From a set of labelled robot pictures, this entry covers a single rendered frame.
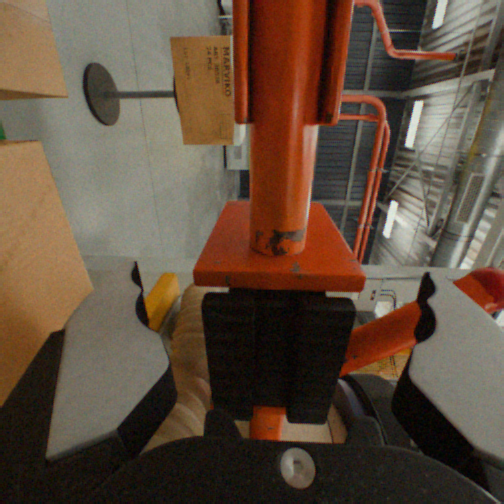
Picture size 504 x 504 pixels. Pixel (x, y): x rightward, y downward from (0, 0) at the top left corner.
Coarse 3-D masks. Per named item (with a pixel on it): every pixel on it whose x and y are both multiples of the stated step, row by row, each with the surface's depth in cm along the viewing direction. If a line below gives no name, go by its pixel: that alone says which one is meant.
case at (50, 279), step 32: (0, 160) 23; (32, 160) 26; (0, 192) 23; (32, 192) 26; (0, 224) 23; (32, 224) 26; (64, 224) 31; (0, 256) 23; (32, 256) 27; (64, 256) 31; (0, 288) 23; (32, 288) 27; (64, 288) 31; (0, 320) 23; (32, 320) 27; (64, 320) 31; (0, 352) 23; (32, 352) 27; (0, 384) 23
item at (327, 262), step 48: (240, 240) 10; (336, 240) 10; (240, 288) 9; (288, 288) 9; (336, 288) 8; (240, 336) 9; (288, 336) 10; (336, 336) 8; (240, 384) 10; (288, 384) 11; (336, 384) 10
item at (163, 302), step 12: (168, 276) 30; (156, 288) 28; (168, 288) 28; (144, 300) 26; (156, 300) 26; (168, 300) 28; (180, 300) 31; (156, 312) 25; (168, 312) 28; (156, 324) 25; (168, 324) 27; (168, 336) 27; (168, 348) 27
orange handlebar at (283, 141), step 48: (240, 0) 6; (288, 0) 6; (336, 0) 6; (240, 48) 6; (288, 48) 6; (336, 48) 6; (240, 96) 7; (288, 96) 7; (336, 96) 7; (288, 144) 7; (288, 192) 8; (288, 240) 9
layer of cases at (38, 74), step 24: (0, 0) 56; (24, 0) 62; (0, 24) 56; (24, 24) 62; (48, 24) 70; (0, 48) 57; (24, 48) 63; (48, 48) 70; (0, 72) 57; (24, 72) 64; (48, 72) 71; (0, 96) 71; (24, 96) 73; (48, 96) 75
